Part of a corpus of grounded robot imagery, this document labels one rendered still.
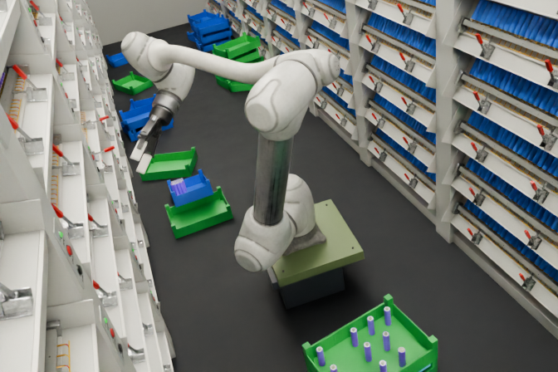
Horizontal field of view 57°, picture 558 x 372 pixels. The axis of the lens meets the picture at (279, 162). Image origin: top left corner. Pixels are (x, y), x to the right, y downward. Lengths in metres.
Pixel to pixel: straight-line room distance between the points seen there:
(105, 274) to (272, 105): 0.57
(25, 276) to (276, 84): 0.80
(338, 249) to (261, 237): 0.38
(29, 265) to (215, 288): 1.58
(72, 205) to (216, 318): 1.08
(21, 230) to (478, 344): 1.56
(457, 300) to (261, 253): 0.80
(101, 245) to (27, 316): 0.76
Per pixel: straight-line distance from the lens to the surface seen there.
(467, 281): 2.16
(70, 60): 2.15
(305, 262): 1.91
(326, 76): 1.41
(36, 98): 1.26
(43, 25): 1.93
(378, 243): 2.31
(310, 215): 1.90
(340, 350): 1.55
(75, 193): 1.26
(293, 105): 1.30
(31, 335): 0.64
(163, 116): 1.77
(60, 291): 0.87
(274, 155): 1.44
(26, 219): 0.79
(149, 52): 1.70
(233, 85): 3.89
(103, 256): 1.37
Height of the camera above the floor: 1.56
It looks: 32 degrees down
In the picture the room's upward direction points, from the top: 11 degrees counter-clockwise
